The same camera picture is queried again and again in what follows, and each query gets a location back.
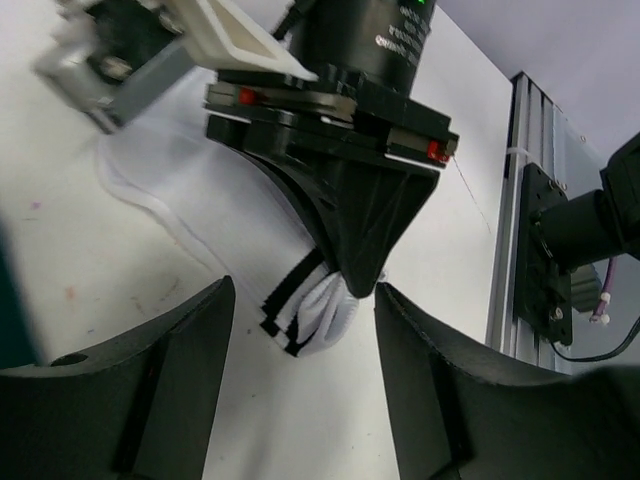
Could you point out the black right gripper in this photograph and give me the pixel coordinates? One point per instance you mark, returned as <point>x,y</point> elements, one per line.
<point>355,211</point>

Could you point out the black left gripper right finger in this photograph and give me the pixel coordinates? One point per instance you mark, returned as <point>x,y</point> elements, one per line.
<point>461,410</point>

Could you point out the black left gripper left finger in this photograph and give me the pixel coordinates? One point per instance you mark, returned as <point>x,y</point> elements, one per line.
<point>140,405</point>

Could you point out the white sock black stripes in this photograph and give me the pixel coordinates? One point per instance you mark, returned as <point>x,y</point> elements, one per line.
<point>225,212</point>

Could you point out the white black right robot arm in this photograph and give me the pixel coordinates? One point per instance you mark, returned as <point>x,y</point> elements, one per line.
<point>355,156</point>

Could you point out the dark green reindeer sock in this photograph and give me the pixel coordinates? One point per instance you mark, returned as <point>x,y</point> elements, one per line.
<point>20,333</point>

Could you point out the aluminium rail frame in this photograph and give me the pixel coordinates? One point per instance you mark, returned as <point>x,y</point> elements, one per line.
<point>548,243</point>

